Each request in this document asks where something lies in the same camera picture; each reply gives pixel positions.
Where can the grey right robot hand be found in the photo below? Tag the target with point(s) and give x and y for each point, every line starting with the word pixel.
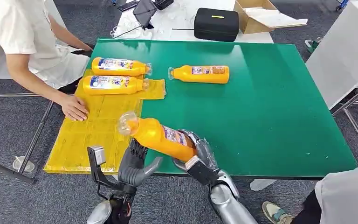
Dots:
pixel 205 151

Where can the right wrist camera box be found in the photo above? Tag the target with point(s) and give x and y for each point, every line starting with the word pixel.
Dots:
pixel 200 170

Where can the white table foot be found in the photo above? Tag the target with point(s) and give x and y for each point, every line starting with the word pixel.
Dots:
pixel 262 185

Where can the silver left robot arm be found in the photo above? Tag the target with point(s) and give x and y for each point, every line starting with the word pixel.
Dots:
pixel 101 213

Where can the clear plastic bag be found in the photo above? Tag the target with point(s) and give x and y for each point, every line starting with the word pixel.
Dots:
pixel 135 32

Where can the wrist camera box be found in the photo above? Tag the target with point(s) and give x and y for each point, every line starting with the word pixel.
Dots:
pixel 98 156
pixel 200 170

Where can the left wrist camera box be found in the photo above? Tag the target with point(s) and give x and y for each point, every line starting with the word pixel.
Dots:
pixel 98 156

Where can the metal table frame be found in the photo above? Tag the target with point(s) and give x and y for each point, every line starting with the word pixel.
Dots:
pixel 35 136

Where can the black device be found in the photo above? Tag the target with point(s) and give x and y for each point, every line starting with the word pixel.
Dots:
pixel 163 3

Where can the person's left hand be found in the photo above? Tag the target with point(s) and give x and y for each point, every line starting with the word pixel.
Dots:
pixel 88 48

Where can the seated person in grey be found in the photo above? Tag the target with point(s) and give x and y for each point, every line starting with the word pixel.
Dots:
pixel 345 198

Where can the white board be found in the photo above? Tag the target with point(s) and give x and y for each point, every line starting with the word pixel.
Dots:
pixel 274 17

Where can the pale sneaker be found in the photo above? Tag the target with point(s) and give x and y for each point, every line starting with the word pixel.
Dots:
pixel 274 213

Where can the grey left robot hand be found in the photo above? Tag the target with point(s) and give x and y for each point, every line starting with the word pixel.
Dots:
pixel 132 170

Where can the person's right hand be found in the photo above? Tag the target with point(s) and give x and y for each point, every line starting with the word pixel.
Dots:
pixel 75 108

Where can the person's hand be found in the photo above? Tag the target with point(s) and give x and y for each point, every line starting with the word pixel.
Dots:
pixel 88 48
pixel 75 108

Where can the green table mat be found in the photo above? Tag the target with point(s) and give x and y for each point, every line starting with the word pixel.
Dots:
pixel 274 108

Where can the cardboard box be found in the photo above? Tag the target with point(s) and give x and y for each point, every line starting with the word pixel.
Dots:
pixel 244 21

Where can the round floor disc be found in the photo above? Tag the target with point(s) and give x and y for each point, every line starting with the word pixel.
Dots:
pixel 23 164

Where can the yellow sheet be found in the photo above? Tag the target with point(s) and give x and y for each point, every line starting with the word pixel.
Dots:
pixel 83 136

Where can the orange drink bottle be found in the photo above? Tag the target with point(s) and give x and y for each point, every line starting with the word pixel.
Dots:
pixel 105 86
pixel 114 67
pixel 157 139
pixel 182 74

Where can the green and white object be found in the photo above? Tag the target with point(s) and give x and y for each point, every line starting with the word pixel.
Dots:
pixel 311 45

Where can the person beside table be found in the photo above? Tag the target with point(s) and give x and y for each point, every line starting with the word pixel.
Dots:
pixel 21 28

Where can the black phone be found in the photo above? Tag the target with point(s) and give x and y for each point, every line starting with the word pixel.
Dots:
pixel 128 5

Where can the white side table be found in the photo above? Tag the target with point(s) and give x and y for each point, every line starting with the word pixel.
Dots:
pixel 345 52

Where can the dark tablet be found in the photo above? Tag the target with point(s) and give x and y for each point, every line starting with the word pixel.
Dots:
pixel 144 10

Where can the black zip case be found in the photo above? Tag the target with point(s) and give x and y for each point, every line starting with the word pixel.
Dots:
pixel 216 26

